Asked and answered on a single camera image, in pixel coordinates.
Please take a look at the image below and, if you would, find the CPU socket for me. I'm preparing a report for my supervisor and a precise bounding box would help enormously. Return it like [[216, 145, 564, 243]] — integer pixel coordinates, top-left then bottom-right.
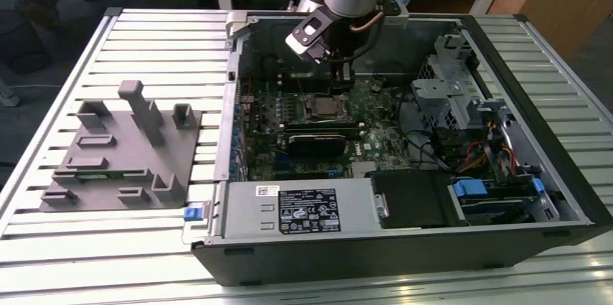
[[299, 92, 356, 121]]

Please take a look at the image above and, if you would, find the thin metal locking lever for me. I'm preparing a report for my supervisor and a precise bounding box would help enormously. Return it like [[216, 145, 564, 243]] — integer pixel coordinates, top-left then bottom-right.
[[289, 66, 305, 98]]

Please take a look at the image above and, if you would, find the silver metal drive cage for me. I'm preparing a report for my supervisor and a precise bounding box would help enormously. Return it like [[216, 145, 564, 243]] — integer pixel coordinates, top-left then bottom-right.
[[408, 30, 486, 131]]

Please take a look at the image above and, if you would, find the green motherboard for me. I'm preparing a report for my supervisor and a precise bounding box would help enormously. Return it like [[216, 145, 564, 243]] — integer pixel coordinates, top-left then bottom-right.
[[233, 75, 418, 182]]

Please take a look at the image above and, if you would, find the low profile graphics card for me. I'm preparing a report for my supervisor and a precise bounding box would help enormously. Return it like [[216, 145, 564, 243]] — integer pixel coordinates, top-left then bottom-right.
[[285, 133, 347, 158]]

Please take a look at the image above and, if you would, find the silver chipset heatsink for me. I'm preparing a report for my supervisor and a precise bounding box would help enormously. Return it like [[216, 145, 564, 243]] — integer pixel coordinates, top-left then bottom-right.
[[351, 161, 380, 174]]

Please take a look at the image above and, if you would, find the black plastic fan shroud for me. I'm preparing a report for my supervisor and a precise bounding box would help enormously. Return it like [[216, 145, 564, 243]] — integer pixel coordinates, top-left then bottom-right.
[[364, 170, 456, 230]]

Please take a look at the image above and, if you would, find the blue disk carrier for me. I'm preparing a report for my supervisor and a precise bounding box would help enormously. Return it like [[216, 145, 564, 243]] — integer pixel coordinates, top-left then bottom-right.
[[448, 178, 532, 215]]

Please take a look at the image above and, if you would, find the silver power supply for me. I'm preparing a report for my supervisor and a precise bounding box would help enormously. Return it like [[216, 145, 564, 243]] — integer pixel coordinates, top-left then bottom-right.
[[220, 178, 384, 238]]

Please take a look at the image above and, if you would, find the brown wooden cabinet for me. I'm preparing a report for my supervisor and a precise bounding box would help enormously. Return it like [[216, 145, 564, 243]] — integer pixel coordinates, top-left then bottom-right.
[[488, 0, 613, 64]]

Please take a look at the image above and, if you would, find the black PC case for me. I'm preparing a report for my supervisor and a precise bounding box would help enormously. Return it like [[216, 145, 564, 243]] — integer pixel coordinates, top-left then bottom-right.
[[189, 10, 613, 288]]

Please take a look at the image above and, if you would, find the grey parts rack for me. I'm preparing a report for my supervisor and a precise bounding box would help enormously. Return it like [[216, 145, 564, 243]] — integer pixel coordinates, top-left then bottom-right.
[[38, 80, 204, 214]]

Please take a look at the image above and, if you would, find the green RAM stick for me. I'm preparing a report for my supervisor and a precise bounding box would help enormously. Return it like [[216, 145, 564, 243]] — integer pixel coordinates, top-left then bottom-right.
[[73, 172, 129, 179]]

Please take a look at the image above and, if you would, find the brown wrist cable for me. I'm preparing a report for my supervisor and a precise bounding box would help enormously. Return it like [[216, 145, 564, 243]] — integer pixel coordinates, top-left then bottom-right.
[[347, 10, 384, 35]]

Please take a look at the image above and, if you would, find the thick black cable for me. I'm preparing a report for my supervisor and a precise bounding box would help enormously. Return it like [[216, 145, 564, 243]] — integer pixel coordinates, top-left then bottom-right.
[[403, 129, 451, 172]]

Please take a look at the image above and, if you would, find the coloured power wire bundle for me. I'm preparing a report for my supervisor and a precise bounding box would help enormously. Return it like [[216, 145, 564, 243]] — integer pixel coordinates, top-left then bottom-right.
[[456, 139, 522, 177]]

